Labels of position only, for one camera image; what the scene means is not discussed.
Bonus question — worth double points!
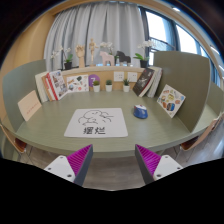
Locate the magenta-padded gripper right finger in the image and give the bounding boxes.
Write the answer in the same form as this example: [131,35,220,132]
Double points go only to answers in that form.
[134,143,184,185]

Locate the small plant in white pot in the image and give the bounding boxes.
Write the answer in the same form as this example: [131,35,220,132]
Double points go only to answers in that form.
[122,78,131,93]
[92,80,101,93]
[105,79,114,93]

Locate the pale pink card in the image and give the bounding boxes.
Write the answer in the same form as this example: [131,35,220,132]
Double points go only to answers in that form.
[17,89,43,122]

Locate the blue and white computer mouse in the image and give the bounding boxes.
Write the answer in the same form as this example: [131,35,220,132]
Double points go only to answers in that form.
[133,104,149,120]

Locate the white illustrated picture card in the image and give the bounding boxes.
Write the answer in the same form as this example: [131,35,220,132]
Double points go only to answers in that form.
[65,74,90,94]

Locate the white mouse pad with drawing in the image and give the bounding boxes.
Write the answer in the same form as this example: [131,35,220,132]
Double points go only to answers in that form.
[63,107,129,139]

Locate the grey curtain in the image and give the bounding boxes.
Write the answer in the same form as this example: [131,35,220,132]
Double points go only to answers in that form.
[43,2,148,72]

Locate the red-edged photo magazine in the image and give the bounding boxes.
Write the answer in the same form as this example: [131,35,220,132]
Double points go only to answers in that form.
[44,69,69,102]

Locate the purple round sign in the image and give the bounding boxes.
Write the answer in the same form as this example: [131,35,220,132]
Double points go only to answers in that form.
[87,73,101,88]

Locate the dark-framed window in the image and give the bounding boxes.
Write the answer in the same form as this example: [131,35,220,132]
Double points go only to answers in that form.
[139,6,224,88]

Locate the wooden mannequin figure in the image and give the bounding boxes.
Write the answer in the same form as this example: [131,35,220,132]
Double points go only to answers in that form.
[88,37,100,67]

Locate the green desk partition panel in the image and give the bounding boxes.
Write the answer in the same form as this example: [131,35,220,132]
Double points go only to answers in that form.
[2,59,48,133]
[153,50,212,134]

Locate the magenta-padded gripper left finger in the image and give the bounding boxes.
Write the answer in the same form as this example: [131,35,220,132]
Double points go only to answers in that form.
[43,143,94,187]

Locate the wooden chair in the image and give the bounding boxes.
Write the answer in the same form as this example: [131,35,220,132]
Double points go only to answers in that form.
[0,123,29,158]
[179,113,224,161]

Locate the white book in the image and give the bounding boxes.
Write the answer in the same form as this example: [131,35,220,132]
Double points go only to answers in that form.
[34,71,50,103]

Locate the black horse figurine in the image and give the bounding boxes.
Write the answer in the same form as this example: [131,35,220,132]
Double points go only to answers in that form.
[114,50,132,66]

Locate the white spiral-bound books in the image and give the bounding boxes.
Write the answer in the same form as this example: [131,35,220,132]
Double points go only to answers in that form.
[146,66,163,99]

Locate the white orchid in black pot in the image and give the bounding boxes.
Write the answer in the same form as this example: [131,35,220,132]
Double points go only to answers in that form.
[50,45,74,71]
[99,41,118,58]
[133,39,157,69]

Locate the pink horse figurine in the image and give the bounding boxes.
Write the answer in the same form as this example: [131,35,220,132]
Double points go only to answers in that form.
[98,50,116,67]

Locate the white wall socket panel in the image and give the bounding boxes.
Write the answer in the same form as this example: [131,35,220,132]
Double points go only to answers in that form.
[113,70,125,83]
[126,71,139,83]

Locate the white card with colourful stickers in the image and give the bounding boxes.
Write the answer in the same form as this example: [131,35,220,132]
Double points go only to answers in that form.
[156,83,187,119]

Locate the black book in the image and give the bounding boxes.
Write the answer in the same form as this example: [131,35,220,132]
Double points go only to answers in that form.
[132,67,156,98]

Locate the wooden hand model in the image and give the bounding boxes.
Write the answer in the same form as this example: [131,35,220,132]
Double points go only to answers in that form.
[74,44,87,69]

